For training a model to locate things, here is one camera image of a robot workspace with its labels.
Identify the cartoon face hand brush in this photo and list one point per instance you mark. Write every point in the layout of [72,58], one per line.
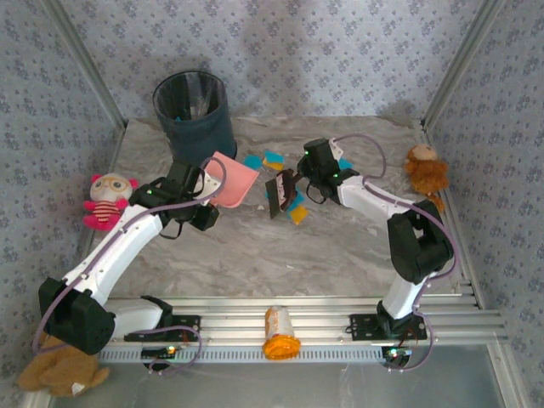
[280,191]

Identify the orange paper scrap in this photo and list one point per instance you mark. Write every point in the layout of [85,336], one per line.
[272,164]
[298,215]

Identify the pink dustpan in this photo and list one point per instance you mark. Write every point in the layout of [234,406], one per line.
[238,183]

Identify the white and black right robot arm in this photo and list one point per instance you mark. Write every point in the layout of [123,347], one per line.
[365,197]

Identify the dark blue trash bin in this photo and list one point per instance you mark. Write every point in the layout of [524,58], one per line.
[200,136]

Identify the pink striped plush doll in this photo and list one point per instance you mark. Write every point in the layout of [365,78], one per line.
[108,200]

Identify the brown plush monkey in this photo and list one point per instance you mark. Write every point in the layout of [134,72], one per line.
[425,172]

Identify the white bottle with orange cap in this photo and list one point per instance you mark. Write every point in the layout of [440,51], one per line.
[278,331]

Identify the brown plush dog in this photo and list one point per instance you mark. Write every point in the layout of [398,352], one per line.
[64,374]

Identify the aluminium frame post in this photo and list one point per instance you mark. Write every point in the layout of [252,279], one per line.
[463,64]
[85,64]

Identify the aluminium rail base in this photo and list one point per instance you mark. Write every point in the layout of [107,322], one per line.
[238,323]

